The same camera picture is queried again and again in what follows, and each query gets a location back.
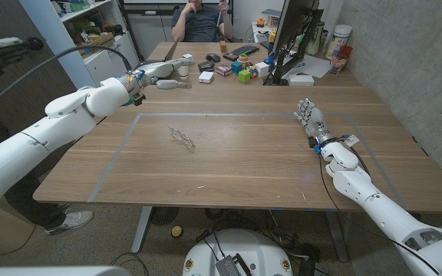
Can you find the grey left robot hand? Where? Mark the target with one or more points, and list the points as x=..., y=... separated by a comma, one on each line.
x=156, y=71

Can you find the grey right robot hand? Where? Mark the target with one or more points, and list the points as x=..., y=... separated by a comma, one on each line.
x=315, y=122

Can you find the clear plastic wrapper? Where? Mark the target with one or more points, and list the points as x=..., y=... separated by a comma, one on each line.
x=182, y=138

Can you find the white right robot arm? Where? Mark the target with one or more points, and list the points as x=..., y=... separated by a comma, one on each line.
x=382, y=209

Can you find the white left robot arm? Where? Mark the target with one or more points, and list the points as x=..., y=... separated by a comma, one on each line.
x=33, y=142

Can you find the white paper cup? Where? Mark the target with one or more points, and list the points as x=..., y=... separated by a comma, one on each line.
x=183, y=73

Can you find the tiny white cube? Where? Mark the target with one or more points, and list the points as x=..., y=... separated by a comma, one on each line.
x=189, y=56

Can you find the white low cabinet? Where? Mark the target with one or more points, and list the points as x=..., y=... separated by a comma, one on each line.
x=148, y=34

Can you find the wide white flat box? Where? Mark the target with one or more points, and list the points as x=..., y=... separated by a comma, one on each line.
x=301, y=80

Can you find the black wallet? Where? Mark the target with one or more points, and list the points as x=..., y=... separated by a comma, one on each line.
x=206, y=66

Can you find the small white flat box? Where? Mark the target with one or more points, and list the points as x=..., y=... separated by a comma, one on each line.
x=206, y=77

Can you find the white shelf unit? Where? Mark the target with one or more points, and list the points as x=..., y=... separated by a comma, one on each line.
x=102, y=65

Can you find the white paper sheet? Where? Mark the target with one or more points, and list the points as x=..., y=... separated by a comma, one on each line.
x=313, y=67

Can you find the dark computer mouse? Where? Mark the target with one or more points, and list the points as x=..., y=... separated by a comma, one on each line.
x=213, y=57

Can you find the seated person grey shirt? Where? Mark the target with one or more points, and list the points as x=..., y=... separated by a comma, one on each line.
x=200, y=25

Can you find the black monitor stand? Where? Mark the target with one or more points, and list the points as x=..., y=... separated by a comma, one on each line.
x=282, y=65

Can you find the red plastic cup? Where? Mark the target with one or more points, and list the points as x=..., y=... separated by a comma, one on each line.
x=340, y=61

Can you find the cardboard box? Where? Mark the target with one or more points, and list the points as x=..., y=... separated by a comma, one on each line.
x=96, y=41

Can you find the pink small box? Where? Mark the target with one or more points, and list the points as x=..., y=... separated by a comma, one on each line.
x=224, y=70

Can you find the orange block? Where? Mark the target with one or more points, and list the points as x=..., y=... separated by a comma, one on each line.
x=223, y=47

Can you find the blue small object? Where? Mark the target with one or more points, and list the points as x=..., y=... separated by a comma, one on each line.
x=270, y=60

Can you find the multicoloured puzzle cube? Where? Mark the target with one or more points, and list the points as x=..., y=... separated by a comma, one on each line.
x=252, y=72

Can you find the dark tall flask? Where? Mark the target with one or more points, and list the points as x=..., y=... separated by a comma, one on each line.
x=315, y=42

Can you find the blue cube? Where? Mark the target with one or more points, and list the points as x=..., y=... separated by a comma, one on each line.
x=236, y=68

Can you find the thin grabber stick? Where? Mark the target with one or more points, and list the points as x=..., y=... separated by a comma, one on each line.
x=218, y=19

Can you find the green cube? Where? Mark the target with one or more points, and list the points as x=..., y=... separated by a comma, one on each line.
x=244, y=76

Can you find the white canister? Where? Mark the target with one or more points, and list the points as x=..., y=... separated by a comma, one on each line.
x=338, y=40

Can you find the black keyboard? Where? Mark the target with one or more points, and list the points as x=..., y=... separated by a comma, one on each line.
x=241, y=52

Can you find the yellow bottle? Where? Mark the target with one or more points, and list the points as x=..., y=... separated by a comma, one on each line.
x=272, y=37

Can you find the black computer monitor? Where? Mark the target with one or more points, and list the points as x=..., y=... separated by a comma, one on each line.
x=294, y=21

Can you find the small orange object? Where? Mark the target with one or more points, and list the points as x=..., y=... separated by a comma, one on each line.
x=260, y=22

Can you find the grey table leg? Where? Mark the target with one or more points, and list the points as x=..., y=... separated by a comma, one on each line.
x=142, y=230
x=336, y=237

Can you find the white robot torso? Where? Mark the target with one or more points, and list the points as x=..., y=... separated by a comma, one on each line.
x=259, y=249

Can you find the black round floor fan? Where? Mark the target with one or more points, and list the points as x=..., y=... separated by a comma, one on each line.
x=163, y=215

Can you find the yellow ball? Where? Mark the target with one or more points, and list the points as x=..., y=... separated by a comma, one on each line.
x=177, y=231

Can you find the grey finned torso module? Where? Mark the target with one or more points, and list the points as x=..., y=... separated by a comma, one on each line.
x=228, y=267

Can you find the standing person black trousers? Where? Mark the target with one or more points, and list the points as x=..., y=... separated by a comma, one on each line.
x=37, y=209

